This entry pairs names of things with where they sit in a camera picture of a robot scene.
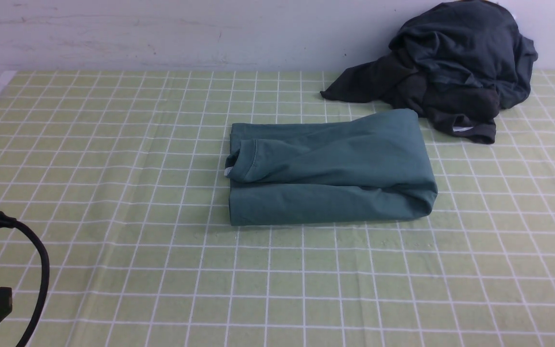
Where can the green long-sleeved shirt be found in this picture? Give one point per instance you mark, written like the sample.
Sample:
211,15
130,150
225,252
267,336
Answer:
374,168

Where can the dark grey crumpled garment pile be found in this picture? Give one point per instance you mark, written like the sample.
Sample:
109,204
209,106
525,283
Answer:
458,65

